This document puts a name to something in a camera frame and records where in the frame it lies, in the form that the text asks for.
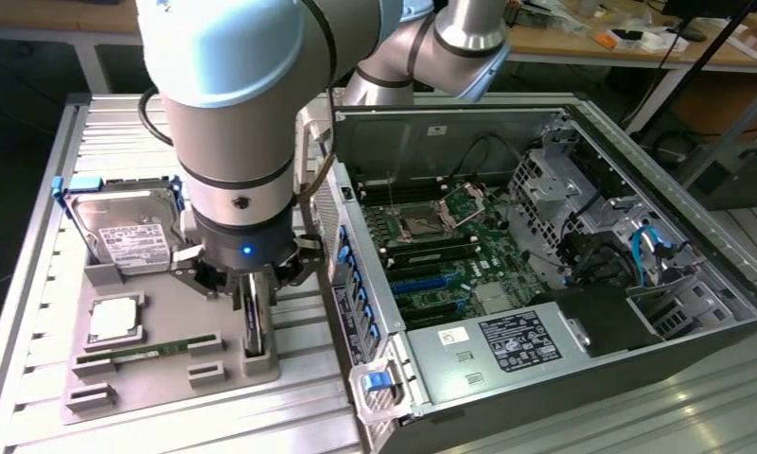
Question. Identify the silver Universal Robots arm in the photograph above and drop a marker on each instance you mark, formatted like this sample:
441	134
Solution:
227	142

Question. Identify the metal disk bay cage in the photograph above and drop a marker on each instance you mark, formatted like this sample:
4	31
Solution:
553	194

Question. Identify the metal socket cover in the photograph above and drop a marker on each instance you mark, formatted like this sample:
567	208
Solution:
465	198

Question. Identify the CPU socket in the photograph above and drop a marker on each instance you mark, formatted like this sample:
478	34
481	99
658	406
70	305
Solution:
425	223

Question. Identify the wooden desk with clutter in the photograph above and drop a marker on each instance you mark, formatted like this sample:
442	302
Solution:
670	52

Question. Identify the grey power supply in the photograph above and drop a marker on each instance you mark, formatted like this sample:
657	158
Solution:
481	350

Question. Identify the grey parts rack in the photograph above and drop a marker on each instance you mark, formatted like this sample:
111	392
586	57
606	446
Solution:
164	388

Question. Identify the long wooden desk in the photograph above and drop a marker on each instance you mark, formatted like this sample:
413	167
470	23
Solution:
38	19

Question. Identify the hard disk in blue caddy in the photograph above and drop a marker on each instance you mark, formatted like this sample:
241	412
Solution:
126	236

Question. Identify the blue expansion slot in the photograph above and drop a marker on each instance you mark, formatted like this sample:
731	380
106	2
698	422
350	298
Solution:
419	284

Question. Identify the silver CPU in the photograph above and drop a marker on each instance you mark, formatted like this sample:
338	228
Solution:
115	318

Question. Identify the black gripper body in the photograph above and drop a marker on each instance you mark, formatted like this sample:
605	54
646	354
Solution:
246	246

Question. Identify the white and black desk item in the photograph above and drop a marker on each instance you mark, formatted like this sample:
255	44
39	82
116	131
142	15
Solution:
645	39

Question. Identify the blue case latch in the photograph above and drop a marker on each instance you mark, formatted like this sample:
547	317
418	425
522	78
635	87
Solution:
375	382

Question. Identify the grey metal frame stand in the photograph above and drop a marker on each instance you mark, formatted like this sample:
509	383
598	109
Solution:
745	156

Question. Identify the open black PC case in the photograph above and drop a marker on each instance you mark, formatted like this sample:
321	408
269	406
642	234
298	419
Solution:
606	378

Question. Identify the black installed RAM stick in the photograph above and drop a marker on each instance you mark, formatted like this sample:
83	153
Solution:
426	257

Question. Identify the black slanted pole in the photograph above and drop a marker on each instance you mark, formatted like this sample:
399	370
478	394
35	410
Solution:
701	57

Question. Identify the black plastic air shroud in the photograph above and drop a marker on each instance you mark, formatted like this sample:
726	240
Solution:
606	321

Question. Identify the green RAM stick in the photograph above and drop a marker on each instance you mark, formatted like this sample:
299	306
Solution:
158	351

